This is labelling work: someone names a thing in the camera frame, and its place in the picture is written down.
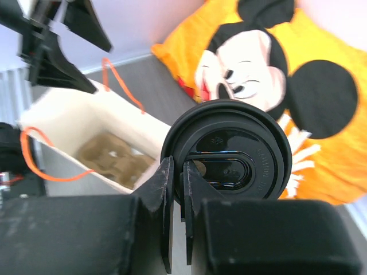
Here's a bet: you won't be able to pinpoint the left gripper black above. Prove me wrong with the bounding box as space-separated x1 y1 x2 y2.
17 0 112 94

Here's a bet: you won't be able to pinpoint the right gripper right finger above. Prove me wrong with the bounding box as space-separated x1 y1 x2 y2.
181 161 362 274

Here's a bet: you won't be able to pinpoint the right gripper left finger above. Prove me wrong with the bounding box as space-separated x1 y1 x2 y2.
1 157 174 274

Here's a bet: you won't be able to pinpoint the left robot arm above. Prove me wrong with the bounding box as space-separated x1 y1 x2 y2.
1 1 112 198

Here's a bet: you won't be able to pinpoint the brown pulp cup carrier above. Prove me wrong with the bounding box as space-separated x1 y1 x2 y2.
76 132 154 190

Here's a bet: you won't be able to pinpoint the black cup lid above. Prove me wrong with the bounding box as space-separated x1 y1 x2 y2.
161 100 292 199

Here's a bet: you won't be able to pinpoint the paper takeout bag orange handles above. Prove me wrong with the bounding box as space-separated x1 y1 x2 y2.
17 57 173 195

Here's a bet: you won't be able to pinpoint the orange Mickey Mouse pillow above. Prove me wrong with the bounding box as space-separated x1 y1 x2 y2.
151 1 366 205

